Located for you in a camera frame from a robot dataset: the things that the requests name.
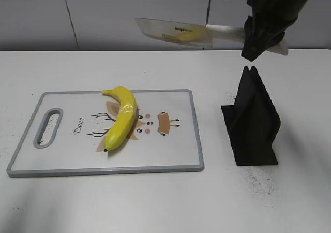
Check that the white handled kitchen knife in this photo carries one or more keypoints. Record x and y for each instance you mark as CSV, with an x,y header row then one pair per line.
x,y
189,34

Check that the grey rimmed deer cutting board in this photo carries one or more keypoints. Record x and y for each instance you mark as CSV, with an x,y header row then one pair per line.
x,y
82,133

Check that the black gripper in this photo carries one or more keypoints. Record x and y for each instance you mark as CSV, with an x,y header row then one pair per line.
x,y
269,21

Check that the black knife stand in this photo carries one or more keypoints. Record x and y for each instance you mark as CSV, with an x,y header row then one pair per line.
x,y
252,122

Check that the yellow plastic banana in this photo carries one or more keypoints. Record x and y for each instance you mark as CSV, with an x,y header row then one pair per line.
x,y
125,118

